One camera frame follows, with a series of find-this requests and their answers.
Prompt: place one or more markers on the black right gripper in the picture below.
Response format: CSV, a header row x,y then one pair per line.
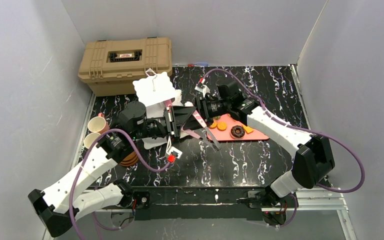
x,y
199,106

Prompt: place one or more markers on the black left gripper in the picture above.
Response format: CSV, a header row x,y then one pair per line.
x,y
170,122

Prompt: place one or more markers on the pink cake slice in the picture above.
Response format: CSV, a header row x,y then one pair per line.
x,y
168,103

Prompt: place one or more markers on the pink serving tray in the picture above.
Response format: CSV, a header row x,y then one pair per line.
x,y
224,136

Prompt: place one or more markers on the white three-tier cake stand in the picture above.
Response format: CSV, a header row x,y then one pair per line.
x,y
152,90

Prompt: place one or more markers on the tan plastic tool case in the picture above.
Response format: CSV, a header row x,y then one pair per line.
x,y
109,67

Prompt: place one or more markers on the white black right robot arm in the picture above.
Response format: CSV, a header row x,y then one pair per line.
x,y
311,153

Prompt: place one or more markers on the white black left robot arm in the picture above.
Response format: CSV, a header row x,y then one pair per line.
x,y
60,205

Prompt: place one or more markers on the round orange waffle cookie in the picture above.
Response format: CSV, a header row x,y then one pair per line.
x,y
213,125

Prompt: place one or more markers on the chocolate donut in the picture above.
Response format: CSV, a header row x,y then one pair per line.
x,y
237,132

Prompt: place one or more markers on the orange biscuit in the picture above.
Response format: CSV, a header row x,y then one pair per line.
x,y
247,129

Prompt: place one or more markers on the stack of brown wooden coasters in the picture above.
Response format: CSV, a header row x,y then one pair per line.
x,y
129,160

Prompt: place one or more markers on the pink mug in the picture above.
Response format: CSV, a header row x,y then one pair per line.
x,y
98,124

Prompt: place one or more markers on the yellow mug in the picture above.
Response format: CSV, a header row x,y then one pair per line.
x,y
90,138

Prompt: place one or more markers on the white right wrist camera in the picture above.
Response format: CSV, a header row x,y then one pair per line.
x,y
202,88

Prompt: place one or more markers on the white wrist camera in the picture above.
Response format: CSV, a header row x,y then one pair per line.
x,y
202,88
171,152

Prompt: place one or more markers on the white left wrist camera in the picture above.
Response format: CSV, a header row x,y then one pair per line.
x,y
171,152

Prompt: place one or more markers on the aluminium frame rail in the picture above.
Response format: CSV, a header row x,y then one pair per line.
x,y
146,197

